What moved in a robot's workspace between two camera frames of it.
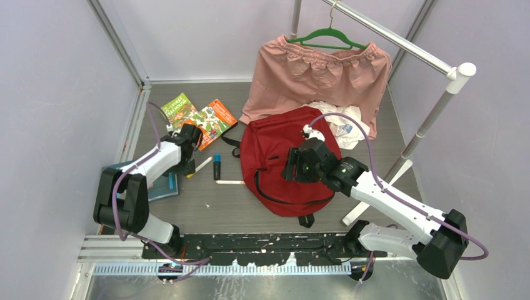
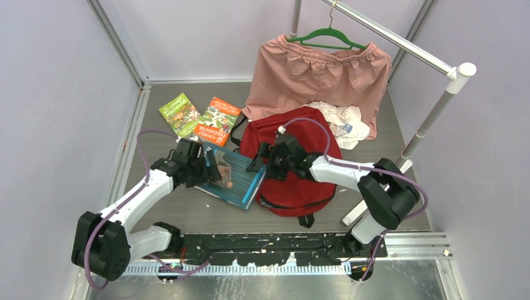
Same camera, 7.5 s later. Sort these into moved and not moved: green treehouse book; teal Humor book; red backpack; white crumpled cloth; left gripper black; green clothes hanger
Moved: left gripper black; teal Humor book
Not moved: green clothes hanger; red backpack; green treehouse book; white crumpled cloth
